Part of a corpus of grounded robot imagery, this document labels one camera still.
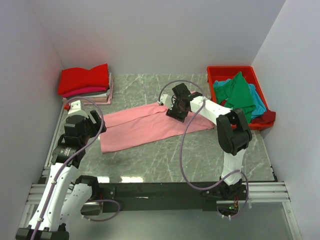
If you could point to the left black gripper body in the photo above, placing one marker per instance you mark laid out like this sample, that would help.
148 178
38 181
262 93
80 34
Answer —
92 130

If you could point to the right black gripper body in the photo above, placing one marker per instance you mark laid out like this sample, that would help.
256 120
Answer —
177 107

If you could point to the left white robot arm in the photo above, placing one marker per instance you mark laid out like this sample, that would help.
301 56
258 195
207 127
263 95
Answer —
55 209

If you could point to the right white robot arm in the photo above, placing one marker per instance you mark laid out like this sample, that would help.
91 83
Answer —
233 132

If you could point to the folded beige t shirt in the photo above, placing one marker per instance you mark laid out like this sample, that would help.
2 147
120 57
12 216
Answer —
97 96

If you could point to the folded light pink t shirt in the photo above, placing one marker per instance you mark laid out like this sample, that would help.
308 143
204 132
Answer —
102 103

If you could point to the folded white t shirt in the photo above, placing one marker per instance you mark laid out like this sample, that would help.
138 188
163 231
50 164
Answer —
99 94

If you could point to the folded grey t shirt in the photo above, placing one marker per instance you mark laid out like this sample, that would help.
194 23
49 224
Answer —
93 94

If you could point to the folded magenta t shirt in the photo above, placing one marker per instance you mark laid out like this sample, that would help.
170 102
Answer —
85 90

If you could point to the red plastic bin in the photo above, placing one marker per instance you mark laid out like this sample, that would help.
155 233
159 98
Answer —
222 73

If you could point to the folded red t shirt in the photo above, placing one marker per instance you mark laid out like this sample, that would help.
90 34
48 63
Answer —
77 78

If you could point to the green t shirt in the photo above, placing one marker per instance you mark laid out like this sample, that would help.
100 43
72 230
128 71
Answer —
236 94

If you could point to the black base beam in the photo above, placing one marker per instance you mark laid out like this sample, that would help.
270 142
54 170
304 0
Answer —
155 196

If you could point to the blue t shirt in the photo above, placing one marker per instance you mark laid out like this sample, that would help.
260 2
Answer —
260 106

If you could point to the dark red t shirt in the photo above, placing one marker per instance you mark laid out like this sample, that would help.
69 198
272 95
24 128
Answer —
264 121

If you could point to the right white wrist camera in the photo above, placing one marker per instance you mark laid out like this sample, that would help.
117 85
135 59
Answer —
165 100

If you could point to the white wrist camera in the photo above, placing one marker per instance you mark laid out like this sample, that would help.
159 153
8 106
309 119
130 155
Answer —
165 100
73 106

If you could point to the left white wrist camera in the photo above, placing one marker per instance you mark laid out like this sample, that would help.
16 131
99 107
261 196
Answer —
73 106

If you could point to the aluminium rail frame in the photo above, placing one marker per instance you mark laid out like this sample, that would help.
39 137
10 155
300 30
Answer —
264 192

